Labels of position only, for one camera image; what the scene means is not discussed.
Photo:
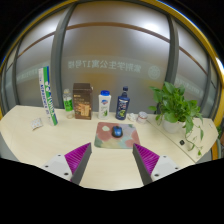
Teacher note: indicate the floral print mouse pad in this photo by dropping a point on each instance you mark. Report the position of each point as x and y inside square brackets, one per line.
[103, 138]

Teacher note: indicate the white bottle blue cap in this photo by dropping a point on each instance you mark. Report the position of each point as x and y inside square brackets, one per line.
[104, 106]

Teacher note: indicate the crumpled white tissue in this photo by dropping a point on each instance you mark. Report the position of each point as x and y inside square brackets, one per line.
[133, 117]

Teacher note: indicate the small pink-labelled jar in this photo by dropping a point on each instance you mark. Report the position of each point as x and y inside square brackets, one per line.
[142, 118]

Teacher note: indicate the dark blue pump bottle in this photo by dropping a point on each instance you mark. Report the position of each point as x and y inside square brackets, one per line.
[122, 105]

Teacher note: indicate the white green shuttlecock tube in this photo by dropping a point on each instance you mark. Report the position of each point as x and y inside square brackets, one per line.
[48, 96]

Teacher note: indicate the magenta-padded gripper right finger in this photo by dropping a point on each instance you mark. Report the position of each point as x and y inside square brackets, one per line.
[146, 159]

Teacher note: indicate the brown carton box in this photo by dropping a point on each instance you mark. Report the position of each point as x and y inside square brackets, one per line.
[82, 101]

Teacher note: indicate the green plant white pot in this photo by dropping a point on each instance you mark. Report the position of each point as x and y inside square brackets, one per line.
[173, 106]

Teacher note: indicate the small black round object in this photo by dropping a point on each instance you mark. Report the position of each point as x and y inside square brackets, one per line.
[182, 142]

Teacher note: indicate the blue computer mouse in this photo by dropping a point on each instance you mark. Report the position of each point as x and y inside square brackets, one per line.
[117, 131]

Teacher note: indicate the small white blister pack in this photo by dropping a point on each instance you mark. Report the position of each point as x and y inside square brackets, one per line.
[36, 123]

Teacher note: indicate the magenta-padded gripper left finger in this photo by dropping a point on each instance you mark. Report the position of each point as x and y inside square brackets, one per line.
[77, 159]

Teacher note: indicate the clear bottle green label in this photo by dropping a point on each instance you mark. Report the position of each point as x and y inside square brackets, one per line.
[68, 105]

